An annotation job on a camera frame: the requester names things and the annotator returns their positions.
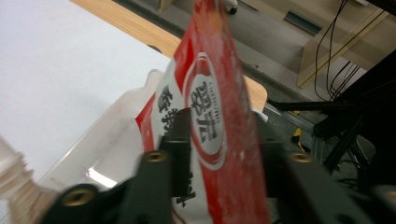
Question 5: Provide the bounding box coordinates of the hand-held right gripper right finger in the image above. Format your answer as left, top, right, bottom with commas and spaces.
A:
255, 112, 375, 224

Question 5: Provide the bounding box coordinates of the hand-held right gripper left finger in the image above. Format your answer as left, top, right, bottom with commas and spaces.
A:
118, 106, 193, 224

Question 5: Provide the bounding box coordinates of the clear plastic container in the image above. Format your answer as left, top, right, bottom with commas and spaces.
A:
36, 68, 176, 191

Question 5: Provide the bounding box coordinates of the red and white sauce packet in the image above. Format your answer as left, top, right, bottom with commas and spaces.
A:
134, 0, 273, 224

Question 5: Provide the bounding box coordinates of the yellow and black tape strip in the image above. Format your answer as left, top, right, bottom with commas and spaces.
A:
291, 109, 304, 147

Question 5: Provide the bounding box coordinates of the black metal stand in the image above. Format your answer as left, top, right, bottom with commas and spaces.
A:
267, 49, 396, 175

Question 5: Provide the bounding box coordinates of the wooden desk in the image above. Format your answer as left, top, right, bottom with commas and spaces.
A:
157, 0, 396, 90

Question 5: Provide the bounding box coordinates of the aluminium frame rail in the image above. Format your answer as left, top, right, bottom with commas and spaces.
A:
264, 104, 325, 162

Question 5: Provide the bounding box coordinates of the black hanging cable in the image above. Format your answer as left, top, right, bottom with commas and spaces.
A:
325, 60, 362, 101
313, 0, 349, 102

